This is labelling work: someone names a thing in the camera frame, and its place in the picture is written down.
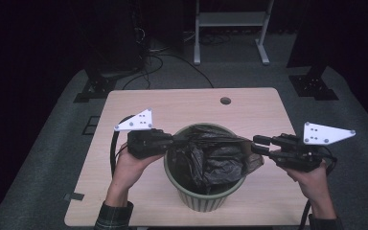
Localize person's left hand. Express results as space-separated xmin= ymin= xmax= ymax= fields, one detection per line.
xmin=110 ymin=143 xmax=165 ymax=194

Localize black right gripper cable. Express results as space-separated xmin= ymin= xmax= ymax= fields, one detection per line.
xmin=298 ymin=149 xmax=338 ymax=230

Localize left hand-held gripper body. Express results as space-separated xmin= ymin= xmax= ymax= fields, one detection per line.
xmin=114 ymin=108 xmax=173 ymax=160

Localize black tape strip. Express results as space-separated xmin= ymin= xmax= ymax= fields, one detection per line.
xmin=63 ymin=192 xmax=86 ymax=202

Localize person's right hand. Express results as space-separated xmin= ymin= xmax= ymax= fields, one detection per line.
xmin=282 ymin=160 xmax=334 ymax=209

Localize black floor cable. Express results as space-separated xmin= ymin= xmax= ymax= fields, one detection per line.
xmin=121 ymin=52 xmax=216 ymax=91

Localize black stand base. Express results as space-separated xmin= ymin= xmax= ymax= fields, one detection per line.
xmin=73 ymin=66 xmax=119 ymax=104
xmin=287 ymin=65 xmax=340 ymax=102

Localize white metal stand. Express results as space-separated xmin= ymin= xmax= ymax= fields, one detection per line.
xmin=194 ymin=0 xmax=276 ymax=67

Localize green ribbed trash bin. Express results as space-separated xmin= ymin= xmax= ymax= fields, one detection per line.
xmin=163 ymin=123 xmax=247 ymax=214

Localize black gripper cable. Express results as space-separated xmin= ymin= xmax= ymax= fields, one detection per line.
xmin=298 ymin=149 xmax=338 ymax=230
xmin=109 ymin=114 xmax=136 ymax=178

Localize black tape square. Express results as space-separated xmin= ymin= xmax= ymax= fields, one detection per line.
xmin=81 ymin=115 xmax=102 ymax=136

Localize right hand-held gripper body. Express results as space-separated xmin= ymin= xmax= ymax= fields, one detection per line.
xmin=267 ymin=122 xmax=357 ymax=173

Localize black plastic trash bag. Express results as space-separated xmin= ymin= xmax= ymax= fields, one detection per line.
xmin=169 ymin=125 xmax=265 ymax=196

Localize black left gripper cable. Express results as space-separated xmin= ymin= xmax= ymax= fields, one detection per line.
xmin=109 ymin=114 xmax=136 ymax=178

